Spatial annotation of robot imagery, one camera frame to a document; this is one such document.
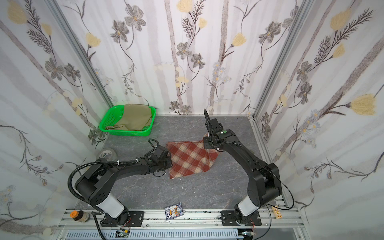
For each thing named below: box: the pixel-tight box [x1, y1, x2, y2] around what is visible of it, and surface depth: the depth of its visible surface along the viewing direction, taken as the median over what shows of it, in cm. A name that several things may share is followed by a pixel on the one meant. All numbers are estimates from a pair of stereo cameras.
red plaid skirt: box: [167, 133, 219, 179], surface depth 95 cm
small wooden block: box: [272, 205, 283, 219], surface depth 76 cm
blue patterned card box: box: [164, 202, 184, 220], surface depth 76 cm
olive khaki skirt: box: [105, 104, 152, 131], surface depth 116 cm
